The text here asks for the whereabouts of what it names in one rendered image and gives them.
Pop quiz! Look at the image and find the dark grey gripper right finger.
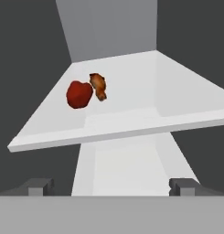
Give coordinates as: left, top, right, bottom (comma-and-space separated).
168, 177, 224, 197

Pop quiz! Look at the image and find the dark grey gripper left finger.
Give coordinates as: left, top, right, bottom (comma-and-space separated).
0, 177, 55, 197

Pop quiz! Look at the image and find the red bell pepper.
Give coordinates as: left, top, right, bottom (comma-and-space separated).
66, 80, 94, 110

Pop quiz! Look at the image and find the white fridge shelf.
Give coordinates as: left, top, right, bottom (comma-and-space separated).
6, 49, 224, 154

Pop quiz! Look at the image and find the brown chicken drumstick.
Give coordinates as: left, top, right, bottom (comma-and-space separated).
89, 72, 108, 102

